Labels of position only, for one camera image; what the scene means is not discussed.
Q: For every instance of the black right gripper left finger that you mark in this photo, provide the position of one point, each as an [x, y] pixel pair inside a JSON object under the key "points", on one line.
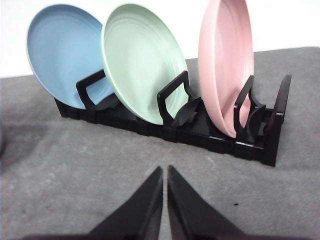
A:
{"points": [[138, 219]]}

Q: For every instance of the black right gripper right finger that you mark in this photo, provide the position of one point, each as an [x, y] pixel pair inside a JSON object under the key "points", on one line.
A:
{"points": [[191, 218]]}

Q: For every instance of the green plate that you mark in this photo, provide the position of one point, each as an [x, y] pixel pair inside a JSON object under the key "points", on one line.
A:
{"points": [[142, 54]]}

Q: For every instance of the black plate rack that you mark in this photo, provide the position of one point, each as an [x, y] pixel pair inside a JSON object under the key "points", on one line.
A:
{"points": [[255, 130]]}

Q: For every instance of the pink plate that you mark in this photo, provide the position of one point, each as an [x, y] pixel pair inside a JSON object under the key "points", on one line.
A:
{"points": [[226, 60]]}

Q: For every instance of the blue plate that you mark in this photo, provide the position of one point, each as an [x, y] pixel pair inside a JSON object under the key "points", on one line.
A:
{"points": [[64, 46]]}

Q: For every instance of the grey felt table mat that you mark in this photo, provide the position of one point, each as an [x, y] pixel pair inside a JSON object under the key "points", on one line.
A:
{"points": [[61, 176]]}

